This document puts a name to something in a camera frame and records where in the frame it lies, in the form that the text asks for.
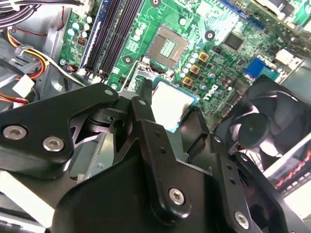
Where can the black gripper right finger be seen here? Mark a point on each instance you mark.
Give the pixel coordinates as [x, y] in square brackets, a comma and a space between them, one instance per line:
[194, 136]

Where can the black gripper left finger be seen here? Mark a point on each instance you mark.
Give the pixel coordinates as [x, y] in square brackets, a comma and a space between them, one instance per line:
[48, 116]

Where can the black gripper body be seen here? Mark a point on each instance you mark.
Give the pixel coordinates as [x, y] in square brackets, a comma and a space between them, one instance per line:
[109, 199]

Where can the silver CPU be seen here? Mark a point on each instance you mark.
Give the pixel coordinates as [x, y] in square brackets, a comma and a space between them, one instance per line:
[170, 106]

